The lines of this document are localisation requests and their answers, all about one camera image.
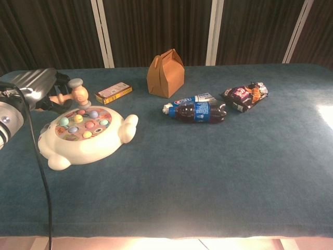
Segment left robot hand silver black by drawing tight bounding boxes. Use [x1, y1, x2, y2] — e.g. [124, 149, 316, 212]
[0, 68, 73, 114]

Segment toy mallet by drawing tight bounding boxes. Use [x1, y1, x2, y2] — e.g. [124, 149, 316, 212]
[48, 78, 92, 109]

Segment white whack-a-mole toy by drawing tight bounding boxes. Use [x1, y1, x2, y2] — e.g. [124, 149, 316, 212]
[37, 105, 139, 171]

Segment small yellow red carton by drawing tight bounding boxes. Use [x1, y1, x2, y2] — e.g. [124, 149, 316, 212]
[94, 82, 133, 105]

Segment brown paper gable box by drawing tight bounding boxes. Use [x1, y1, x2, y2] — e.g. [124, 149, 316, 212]
[146, 48, 186, 99]

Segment teal table cloth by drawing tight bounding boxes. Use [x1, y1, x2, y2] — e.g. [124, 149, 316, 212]
[0, 64, 333, 239]

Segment Pepsi cola bottle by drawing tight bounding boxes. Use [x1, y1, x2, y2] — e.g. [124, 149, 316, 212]
[163, 101, 227, 125]

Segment blue white toothpaste tube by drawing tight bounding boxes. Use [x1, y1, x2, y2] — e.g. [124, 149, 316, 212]
[172, 91, 219, 106]

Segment dark purple snack bag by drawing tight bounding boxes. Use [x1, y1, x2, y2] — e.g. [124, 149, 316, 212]
[220, 81, 270, 114]

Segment white partition frame post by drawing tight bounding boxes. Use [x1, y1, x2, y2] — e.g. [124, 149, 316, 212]
[205, 0, 225, 67]
[281, 0, 317, 65]
[90, 0, 116, 69]

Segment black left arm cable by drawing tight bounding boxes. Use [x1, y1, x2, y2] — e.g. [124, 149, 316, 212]
[0, 81, 53, 250]

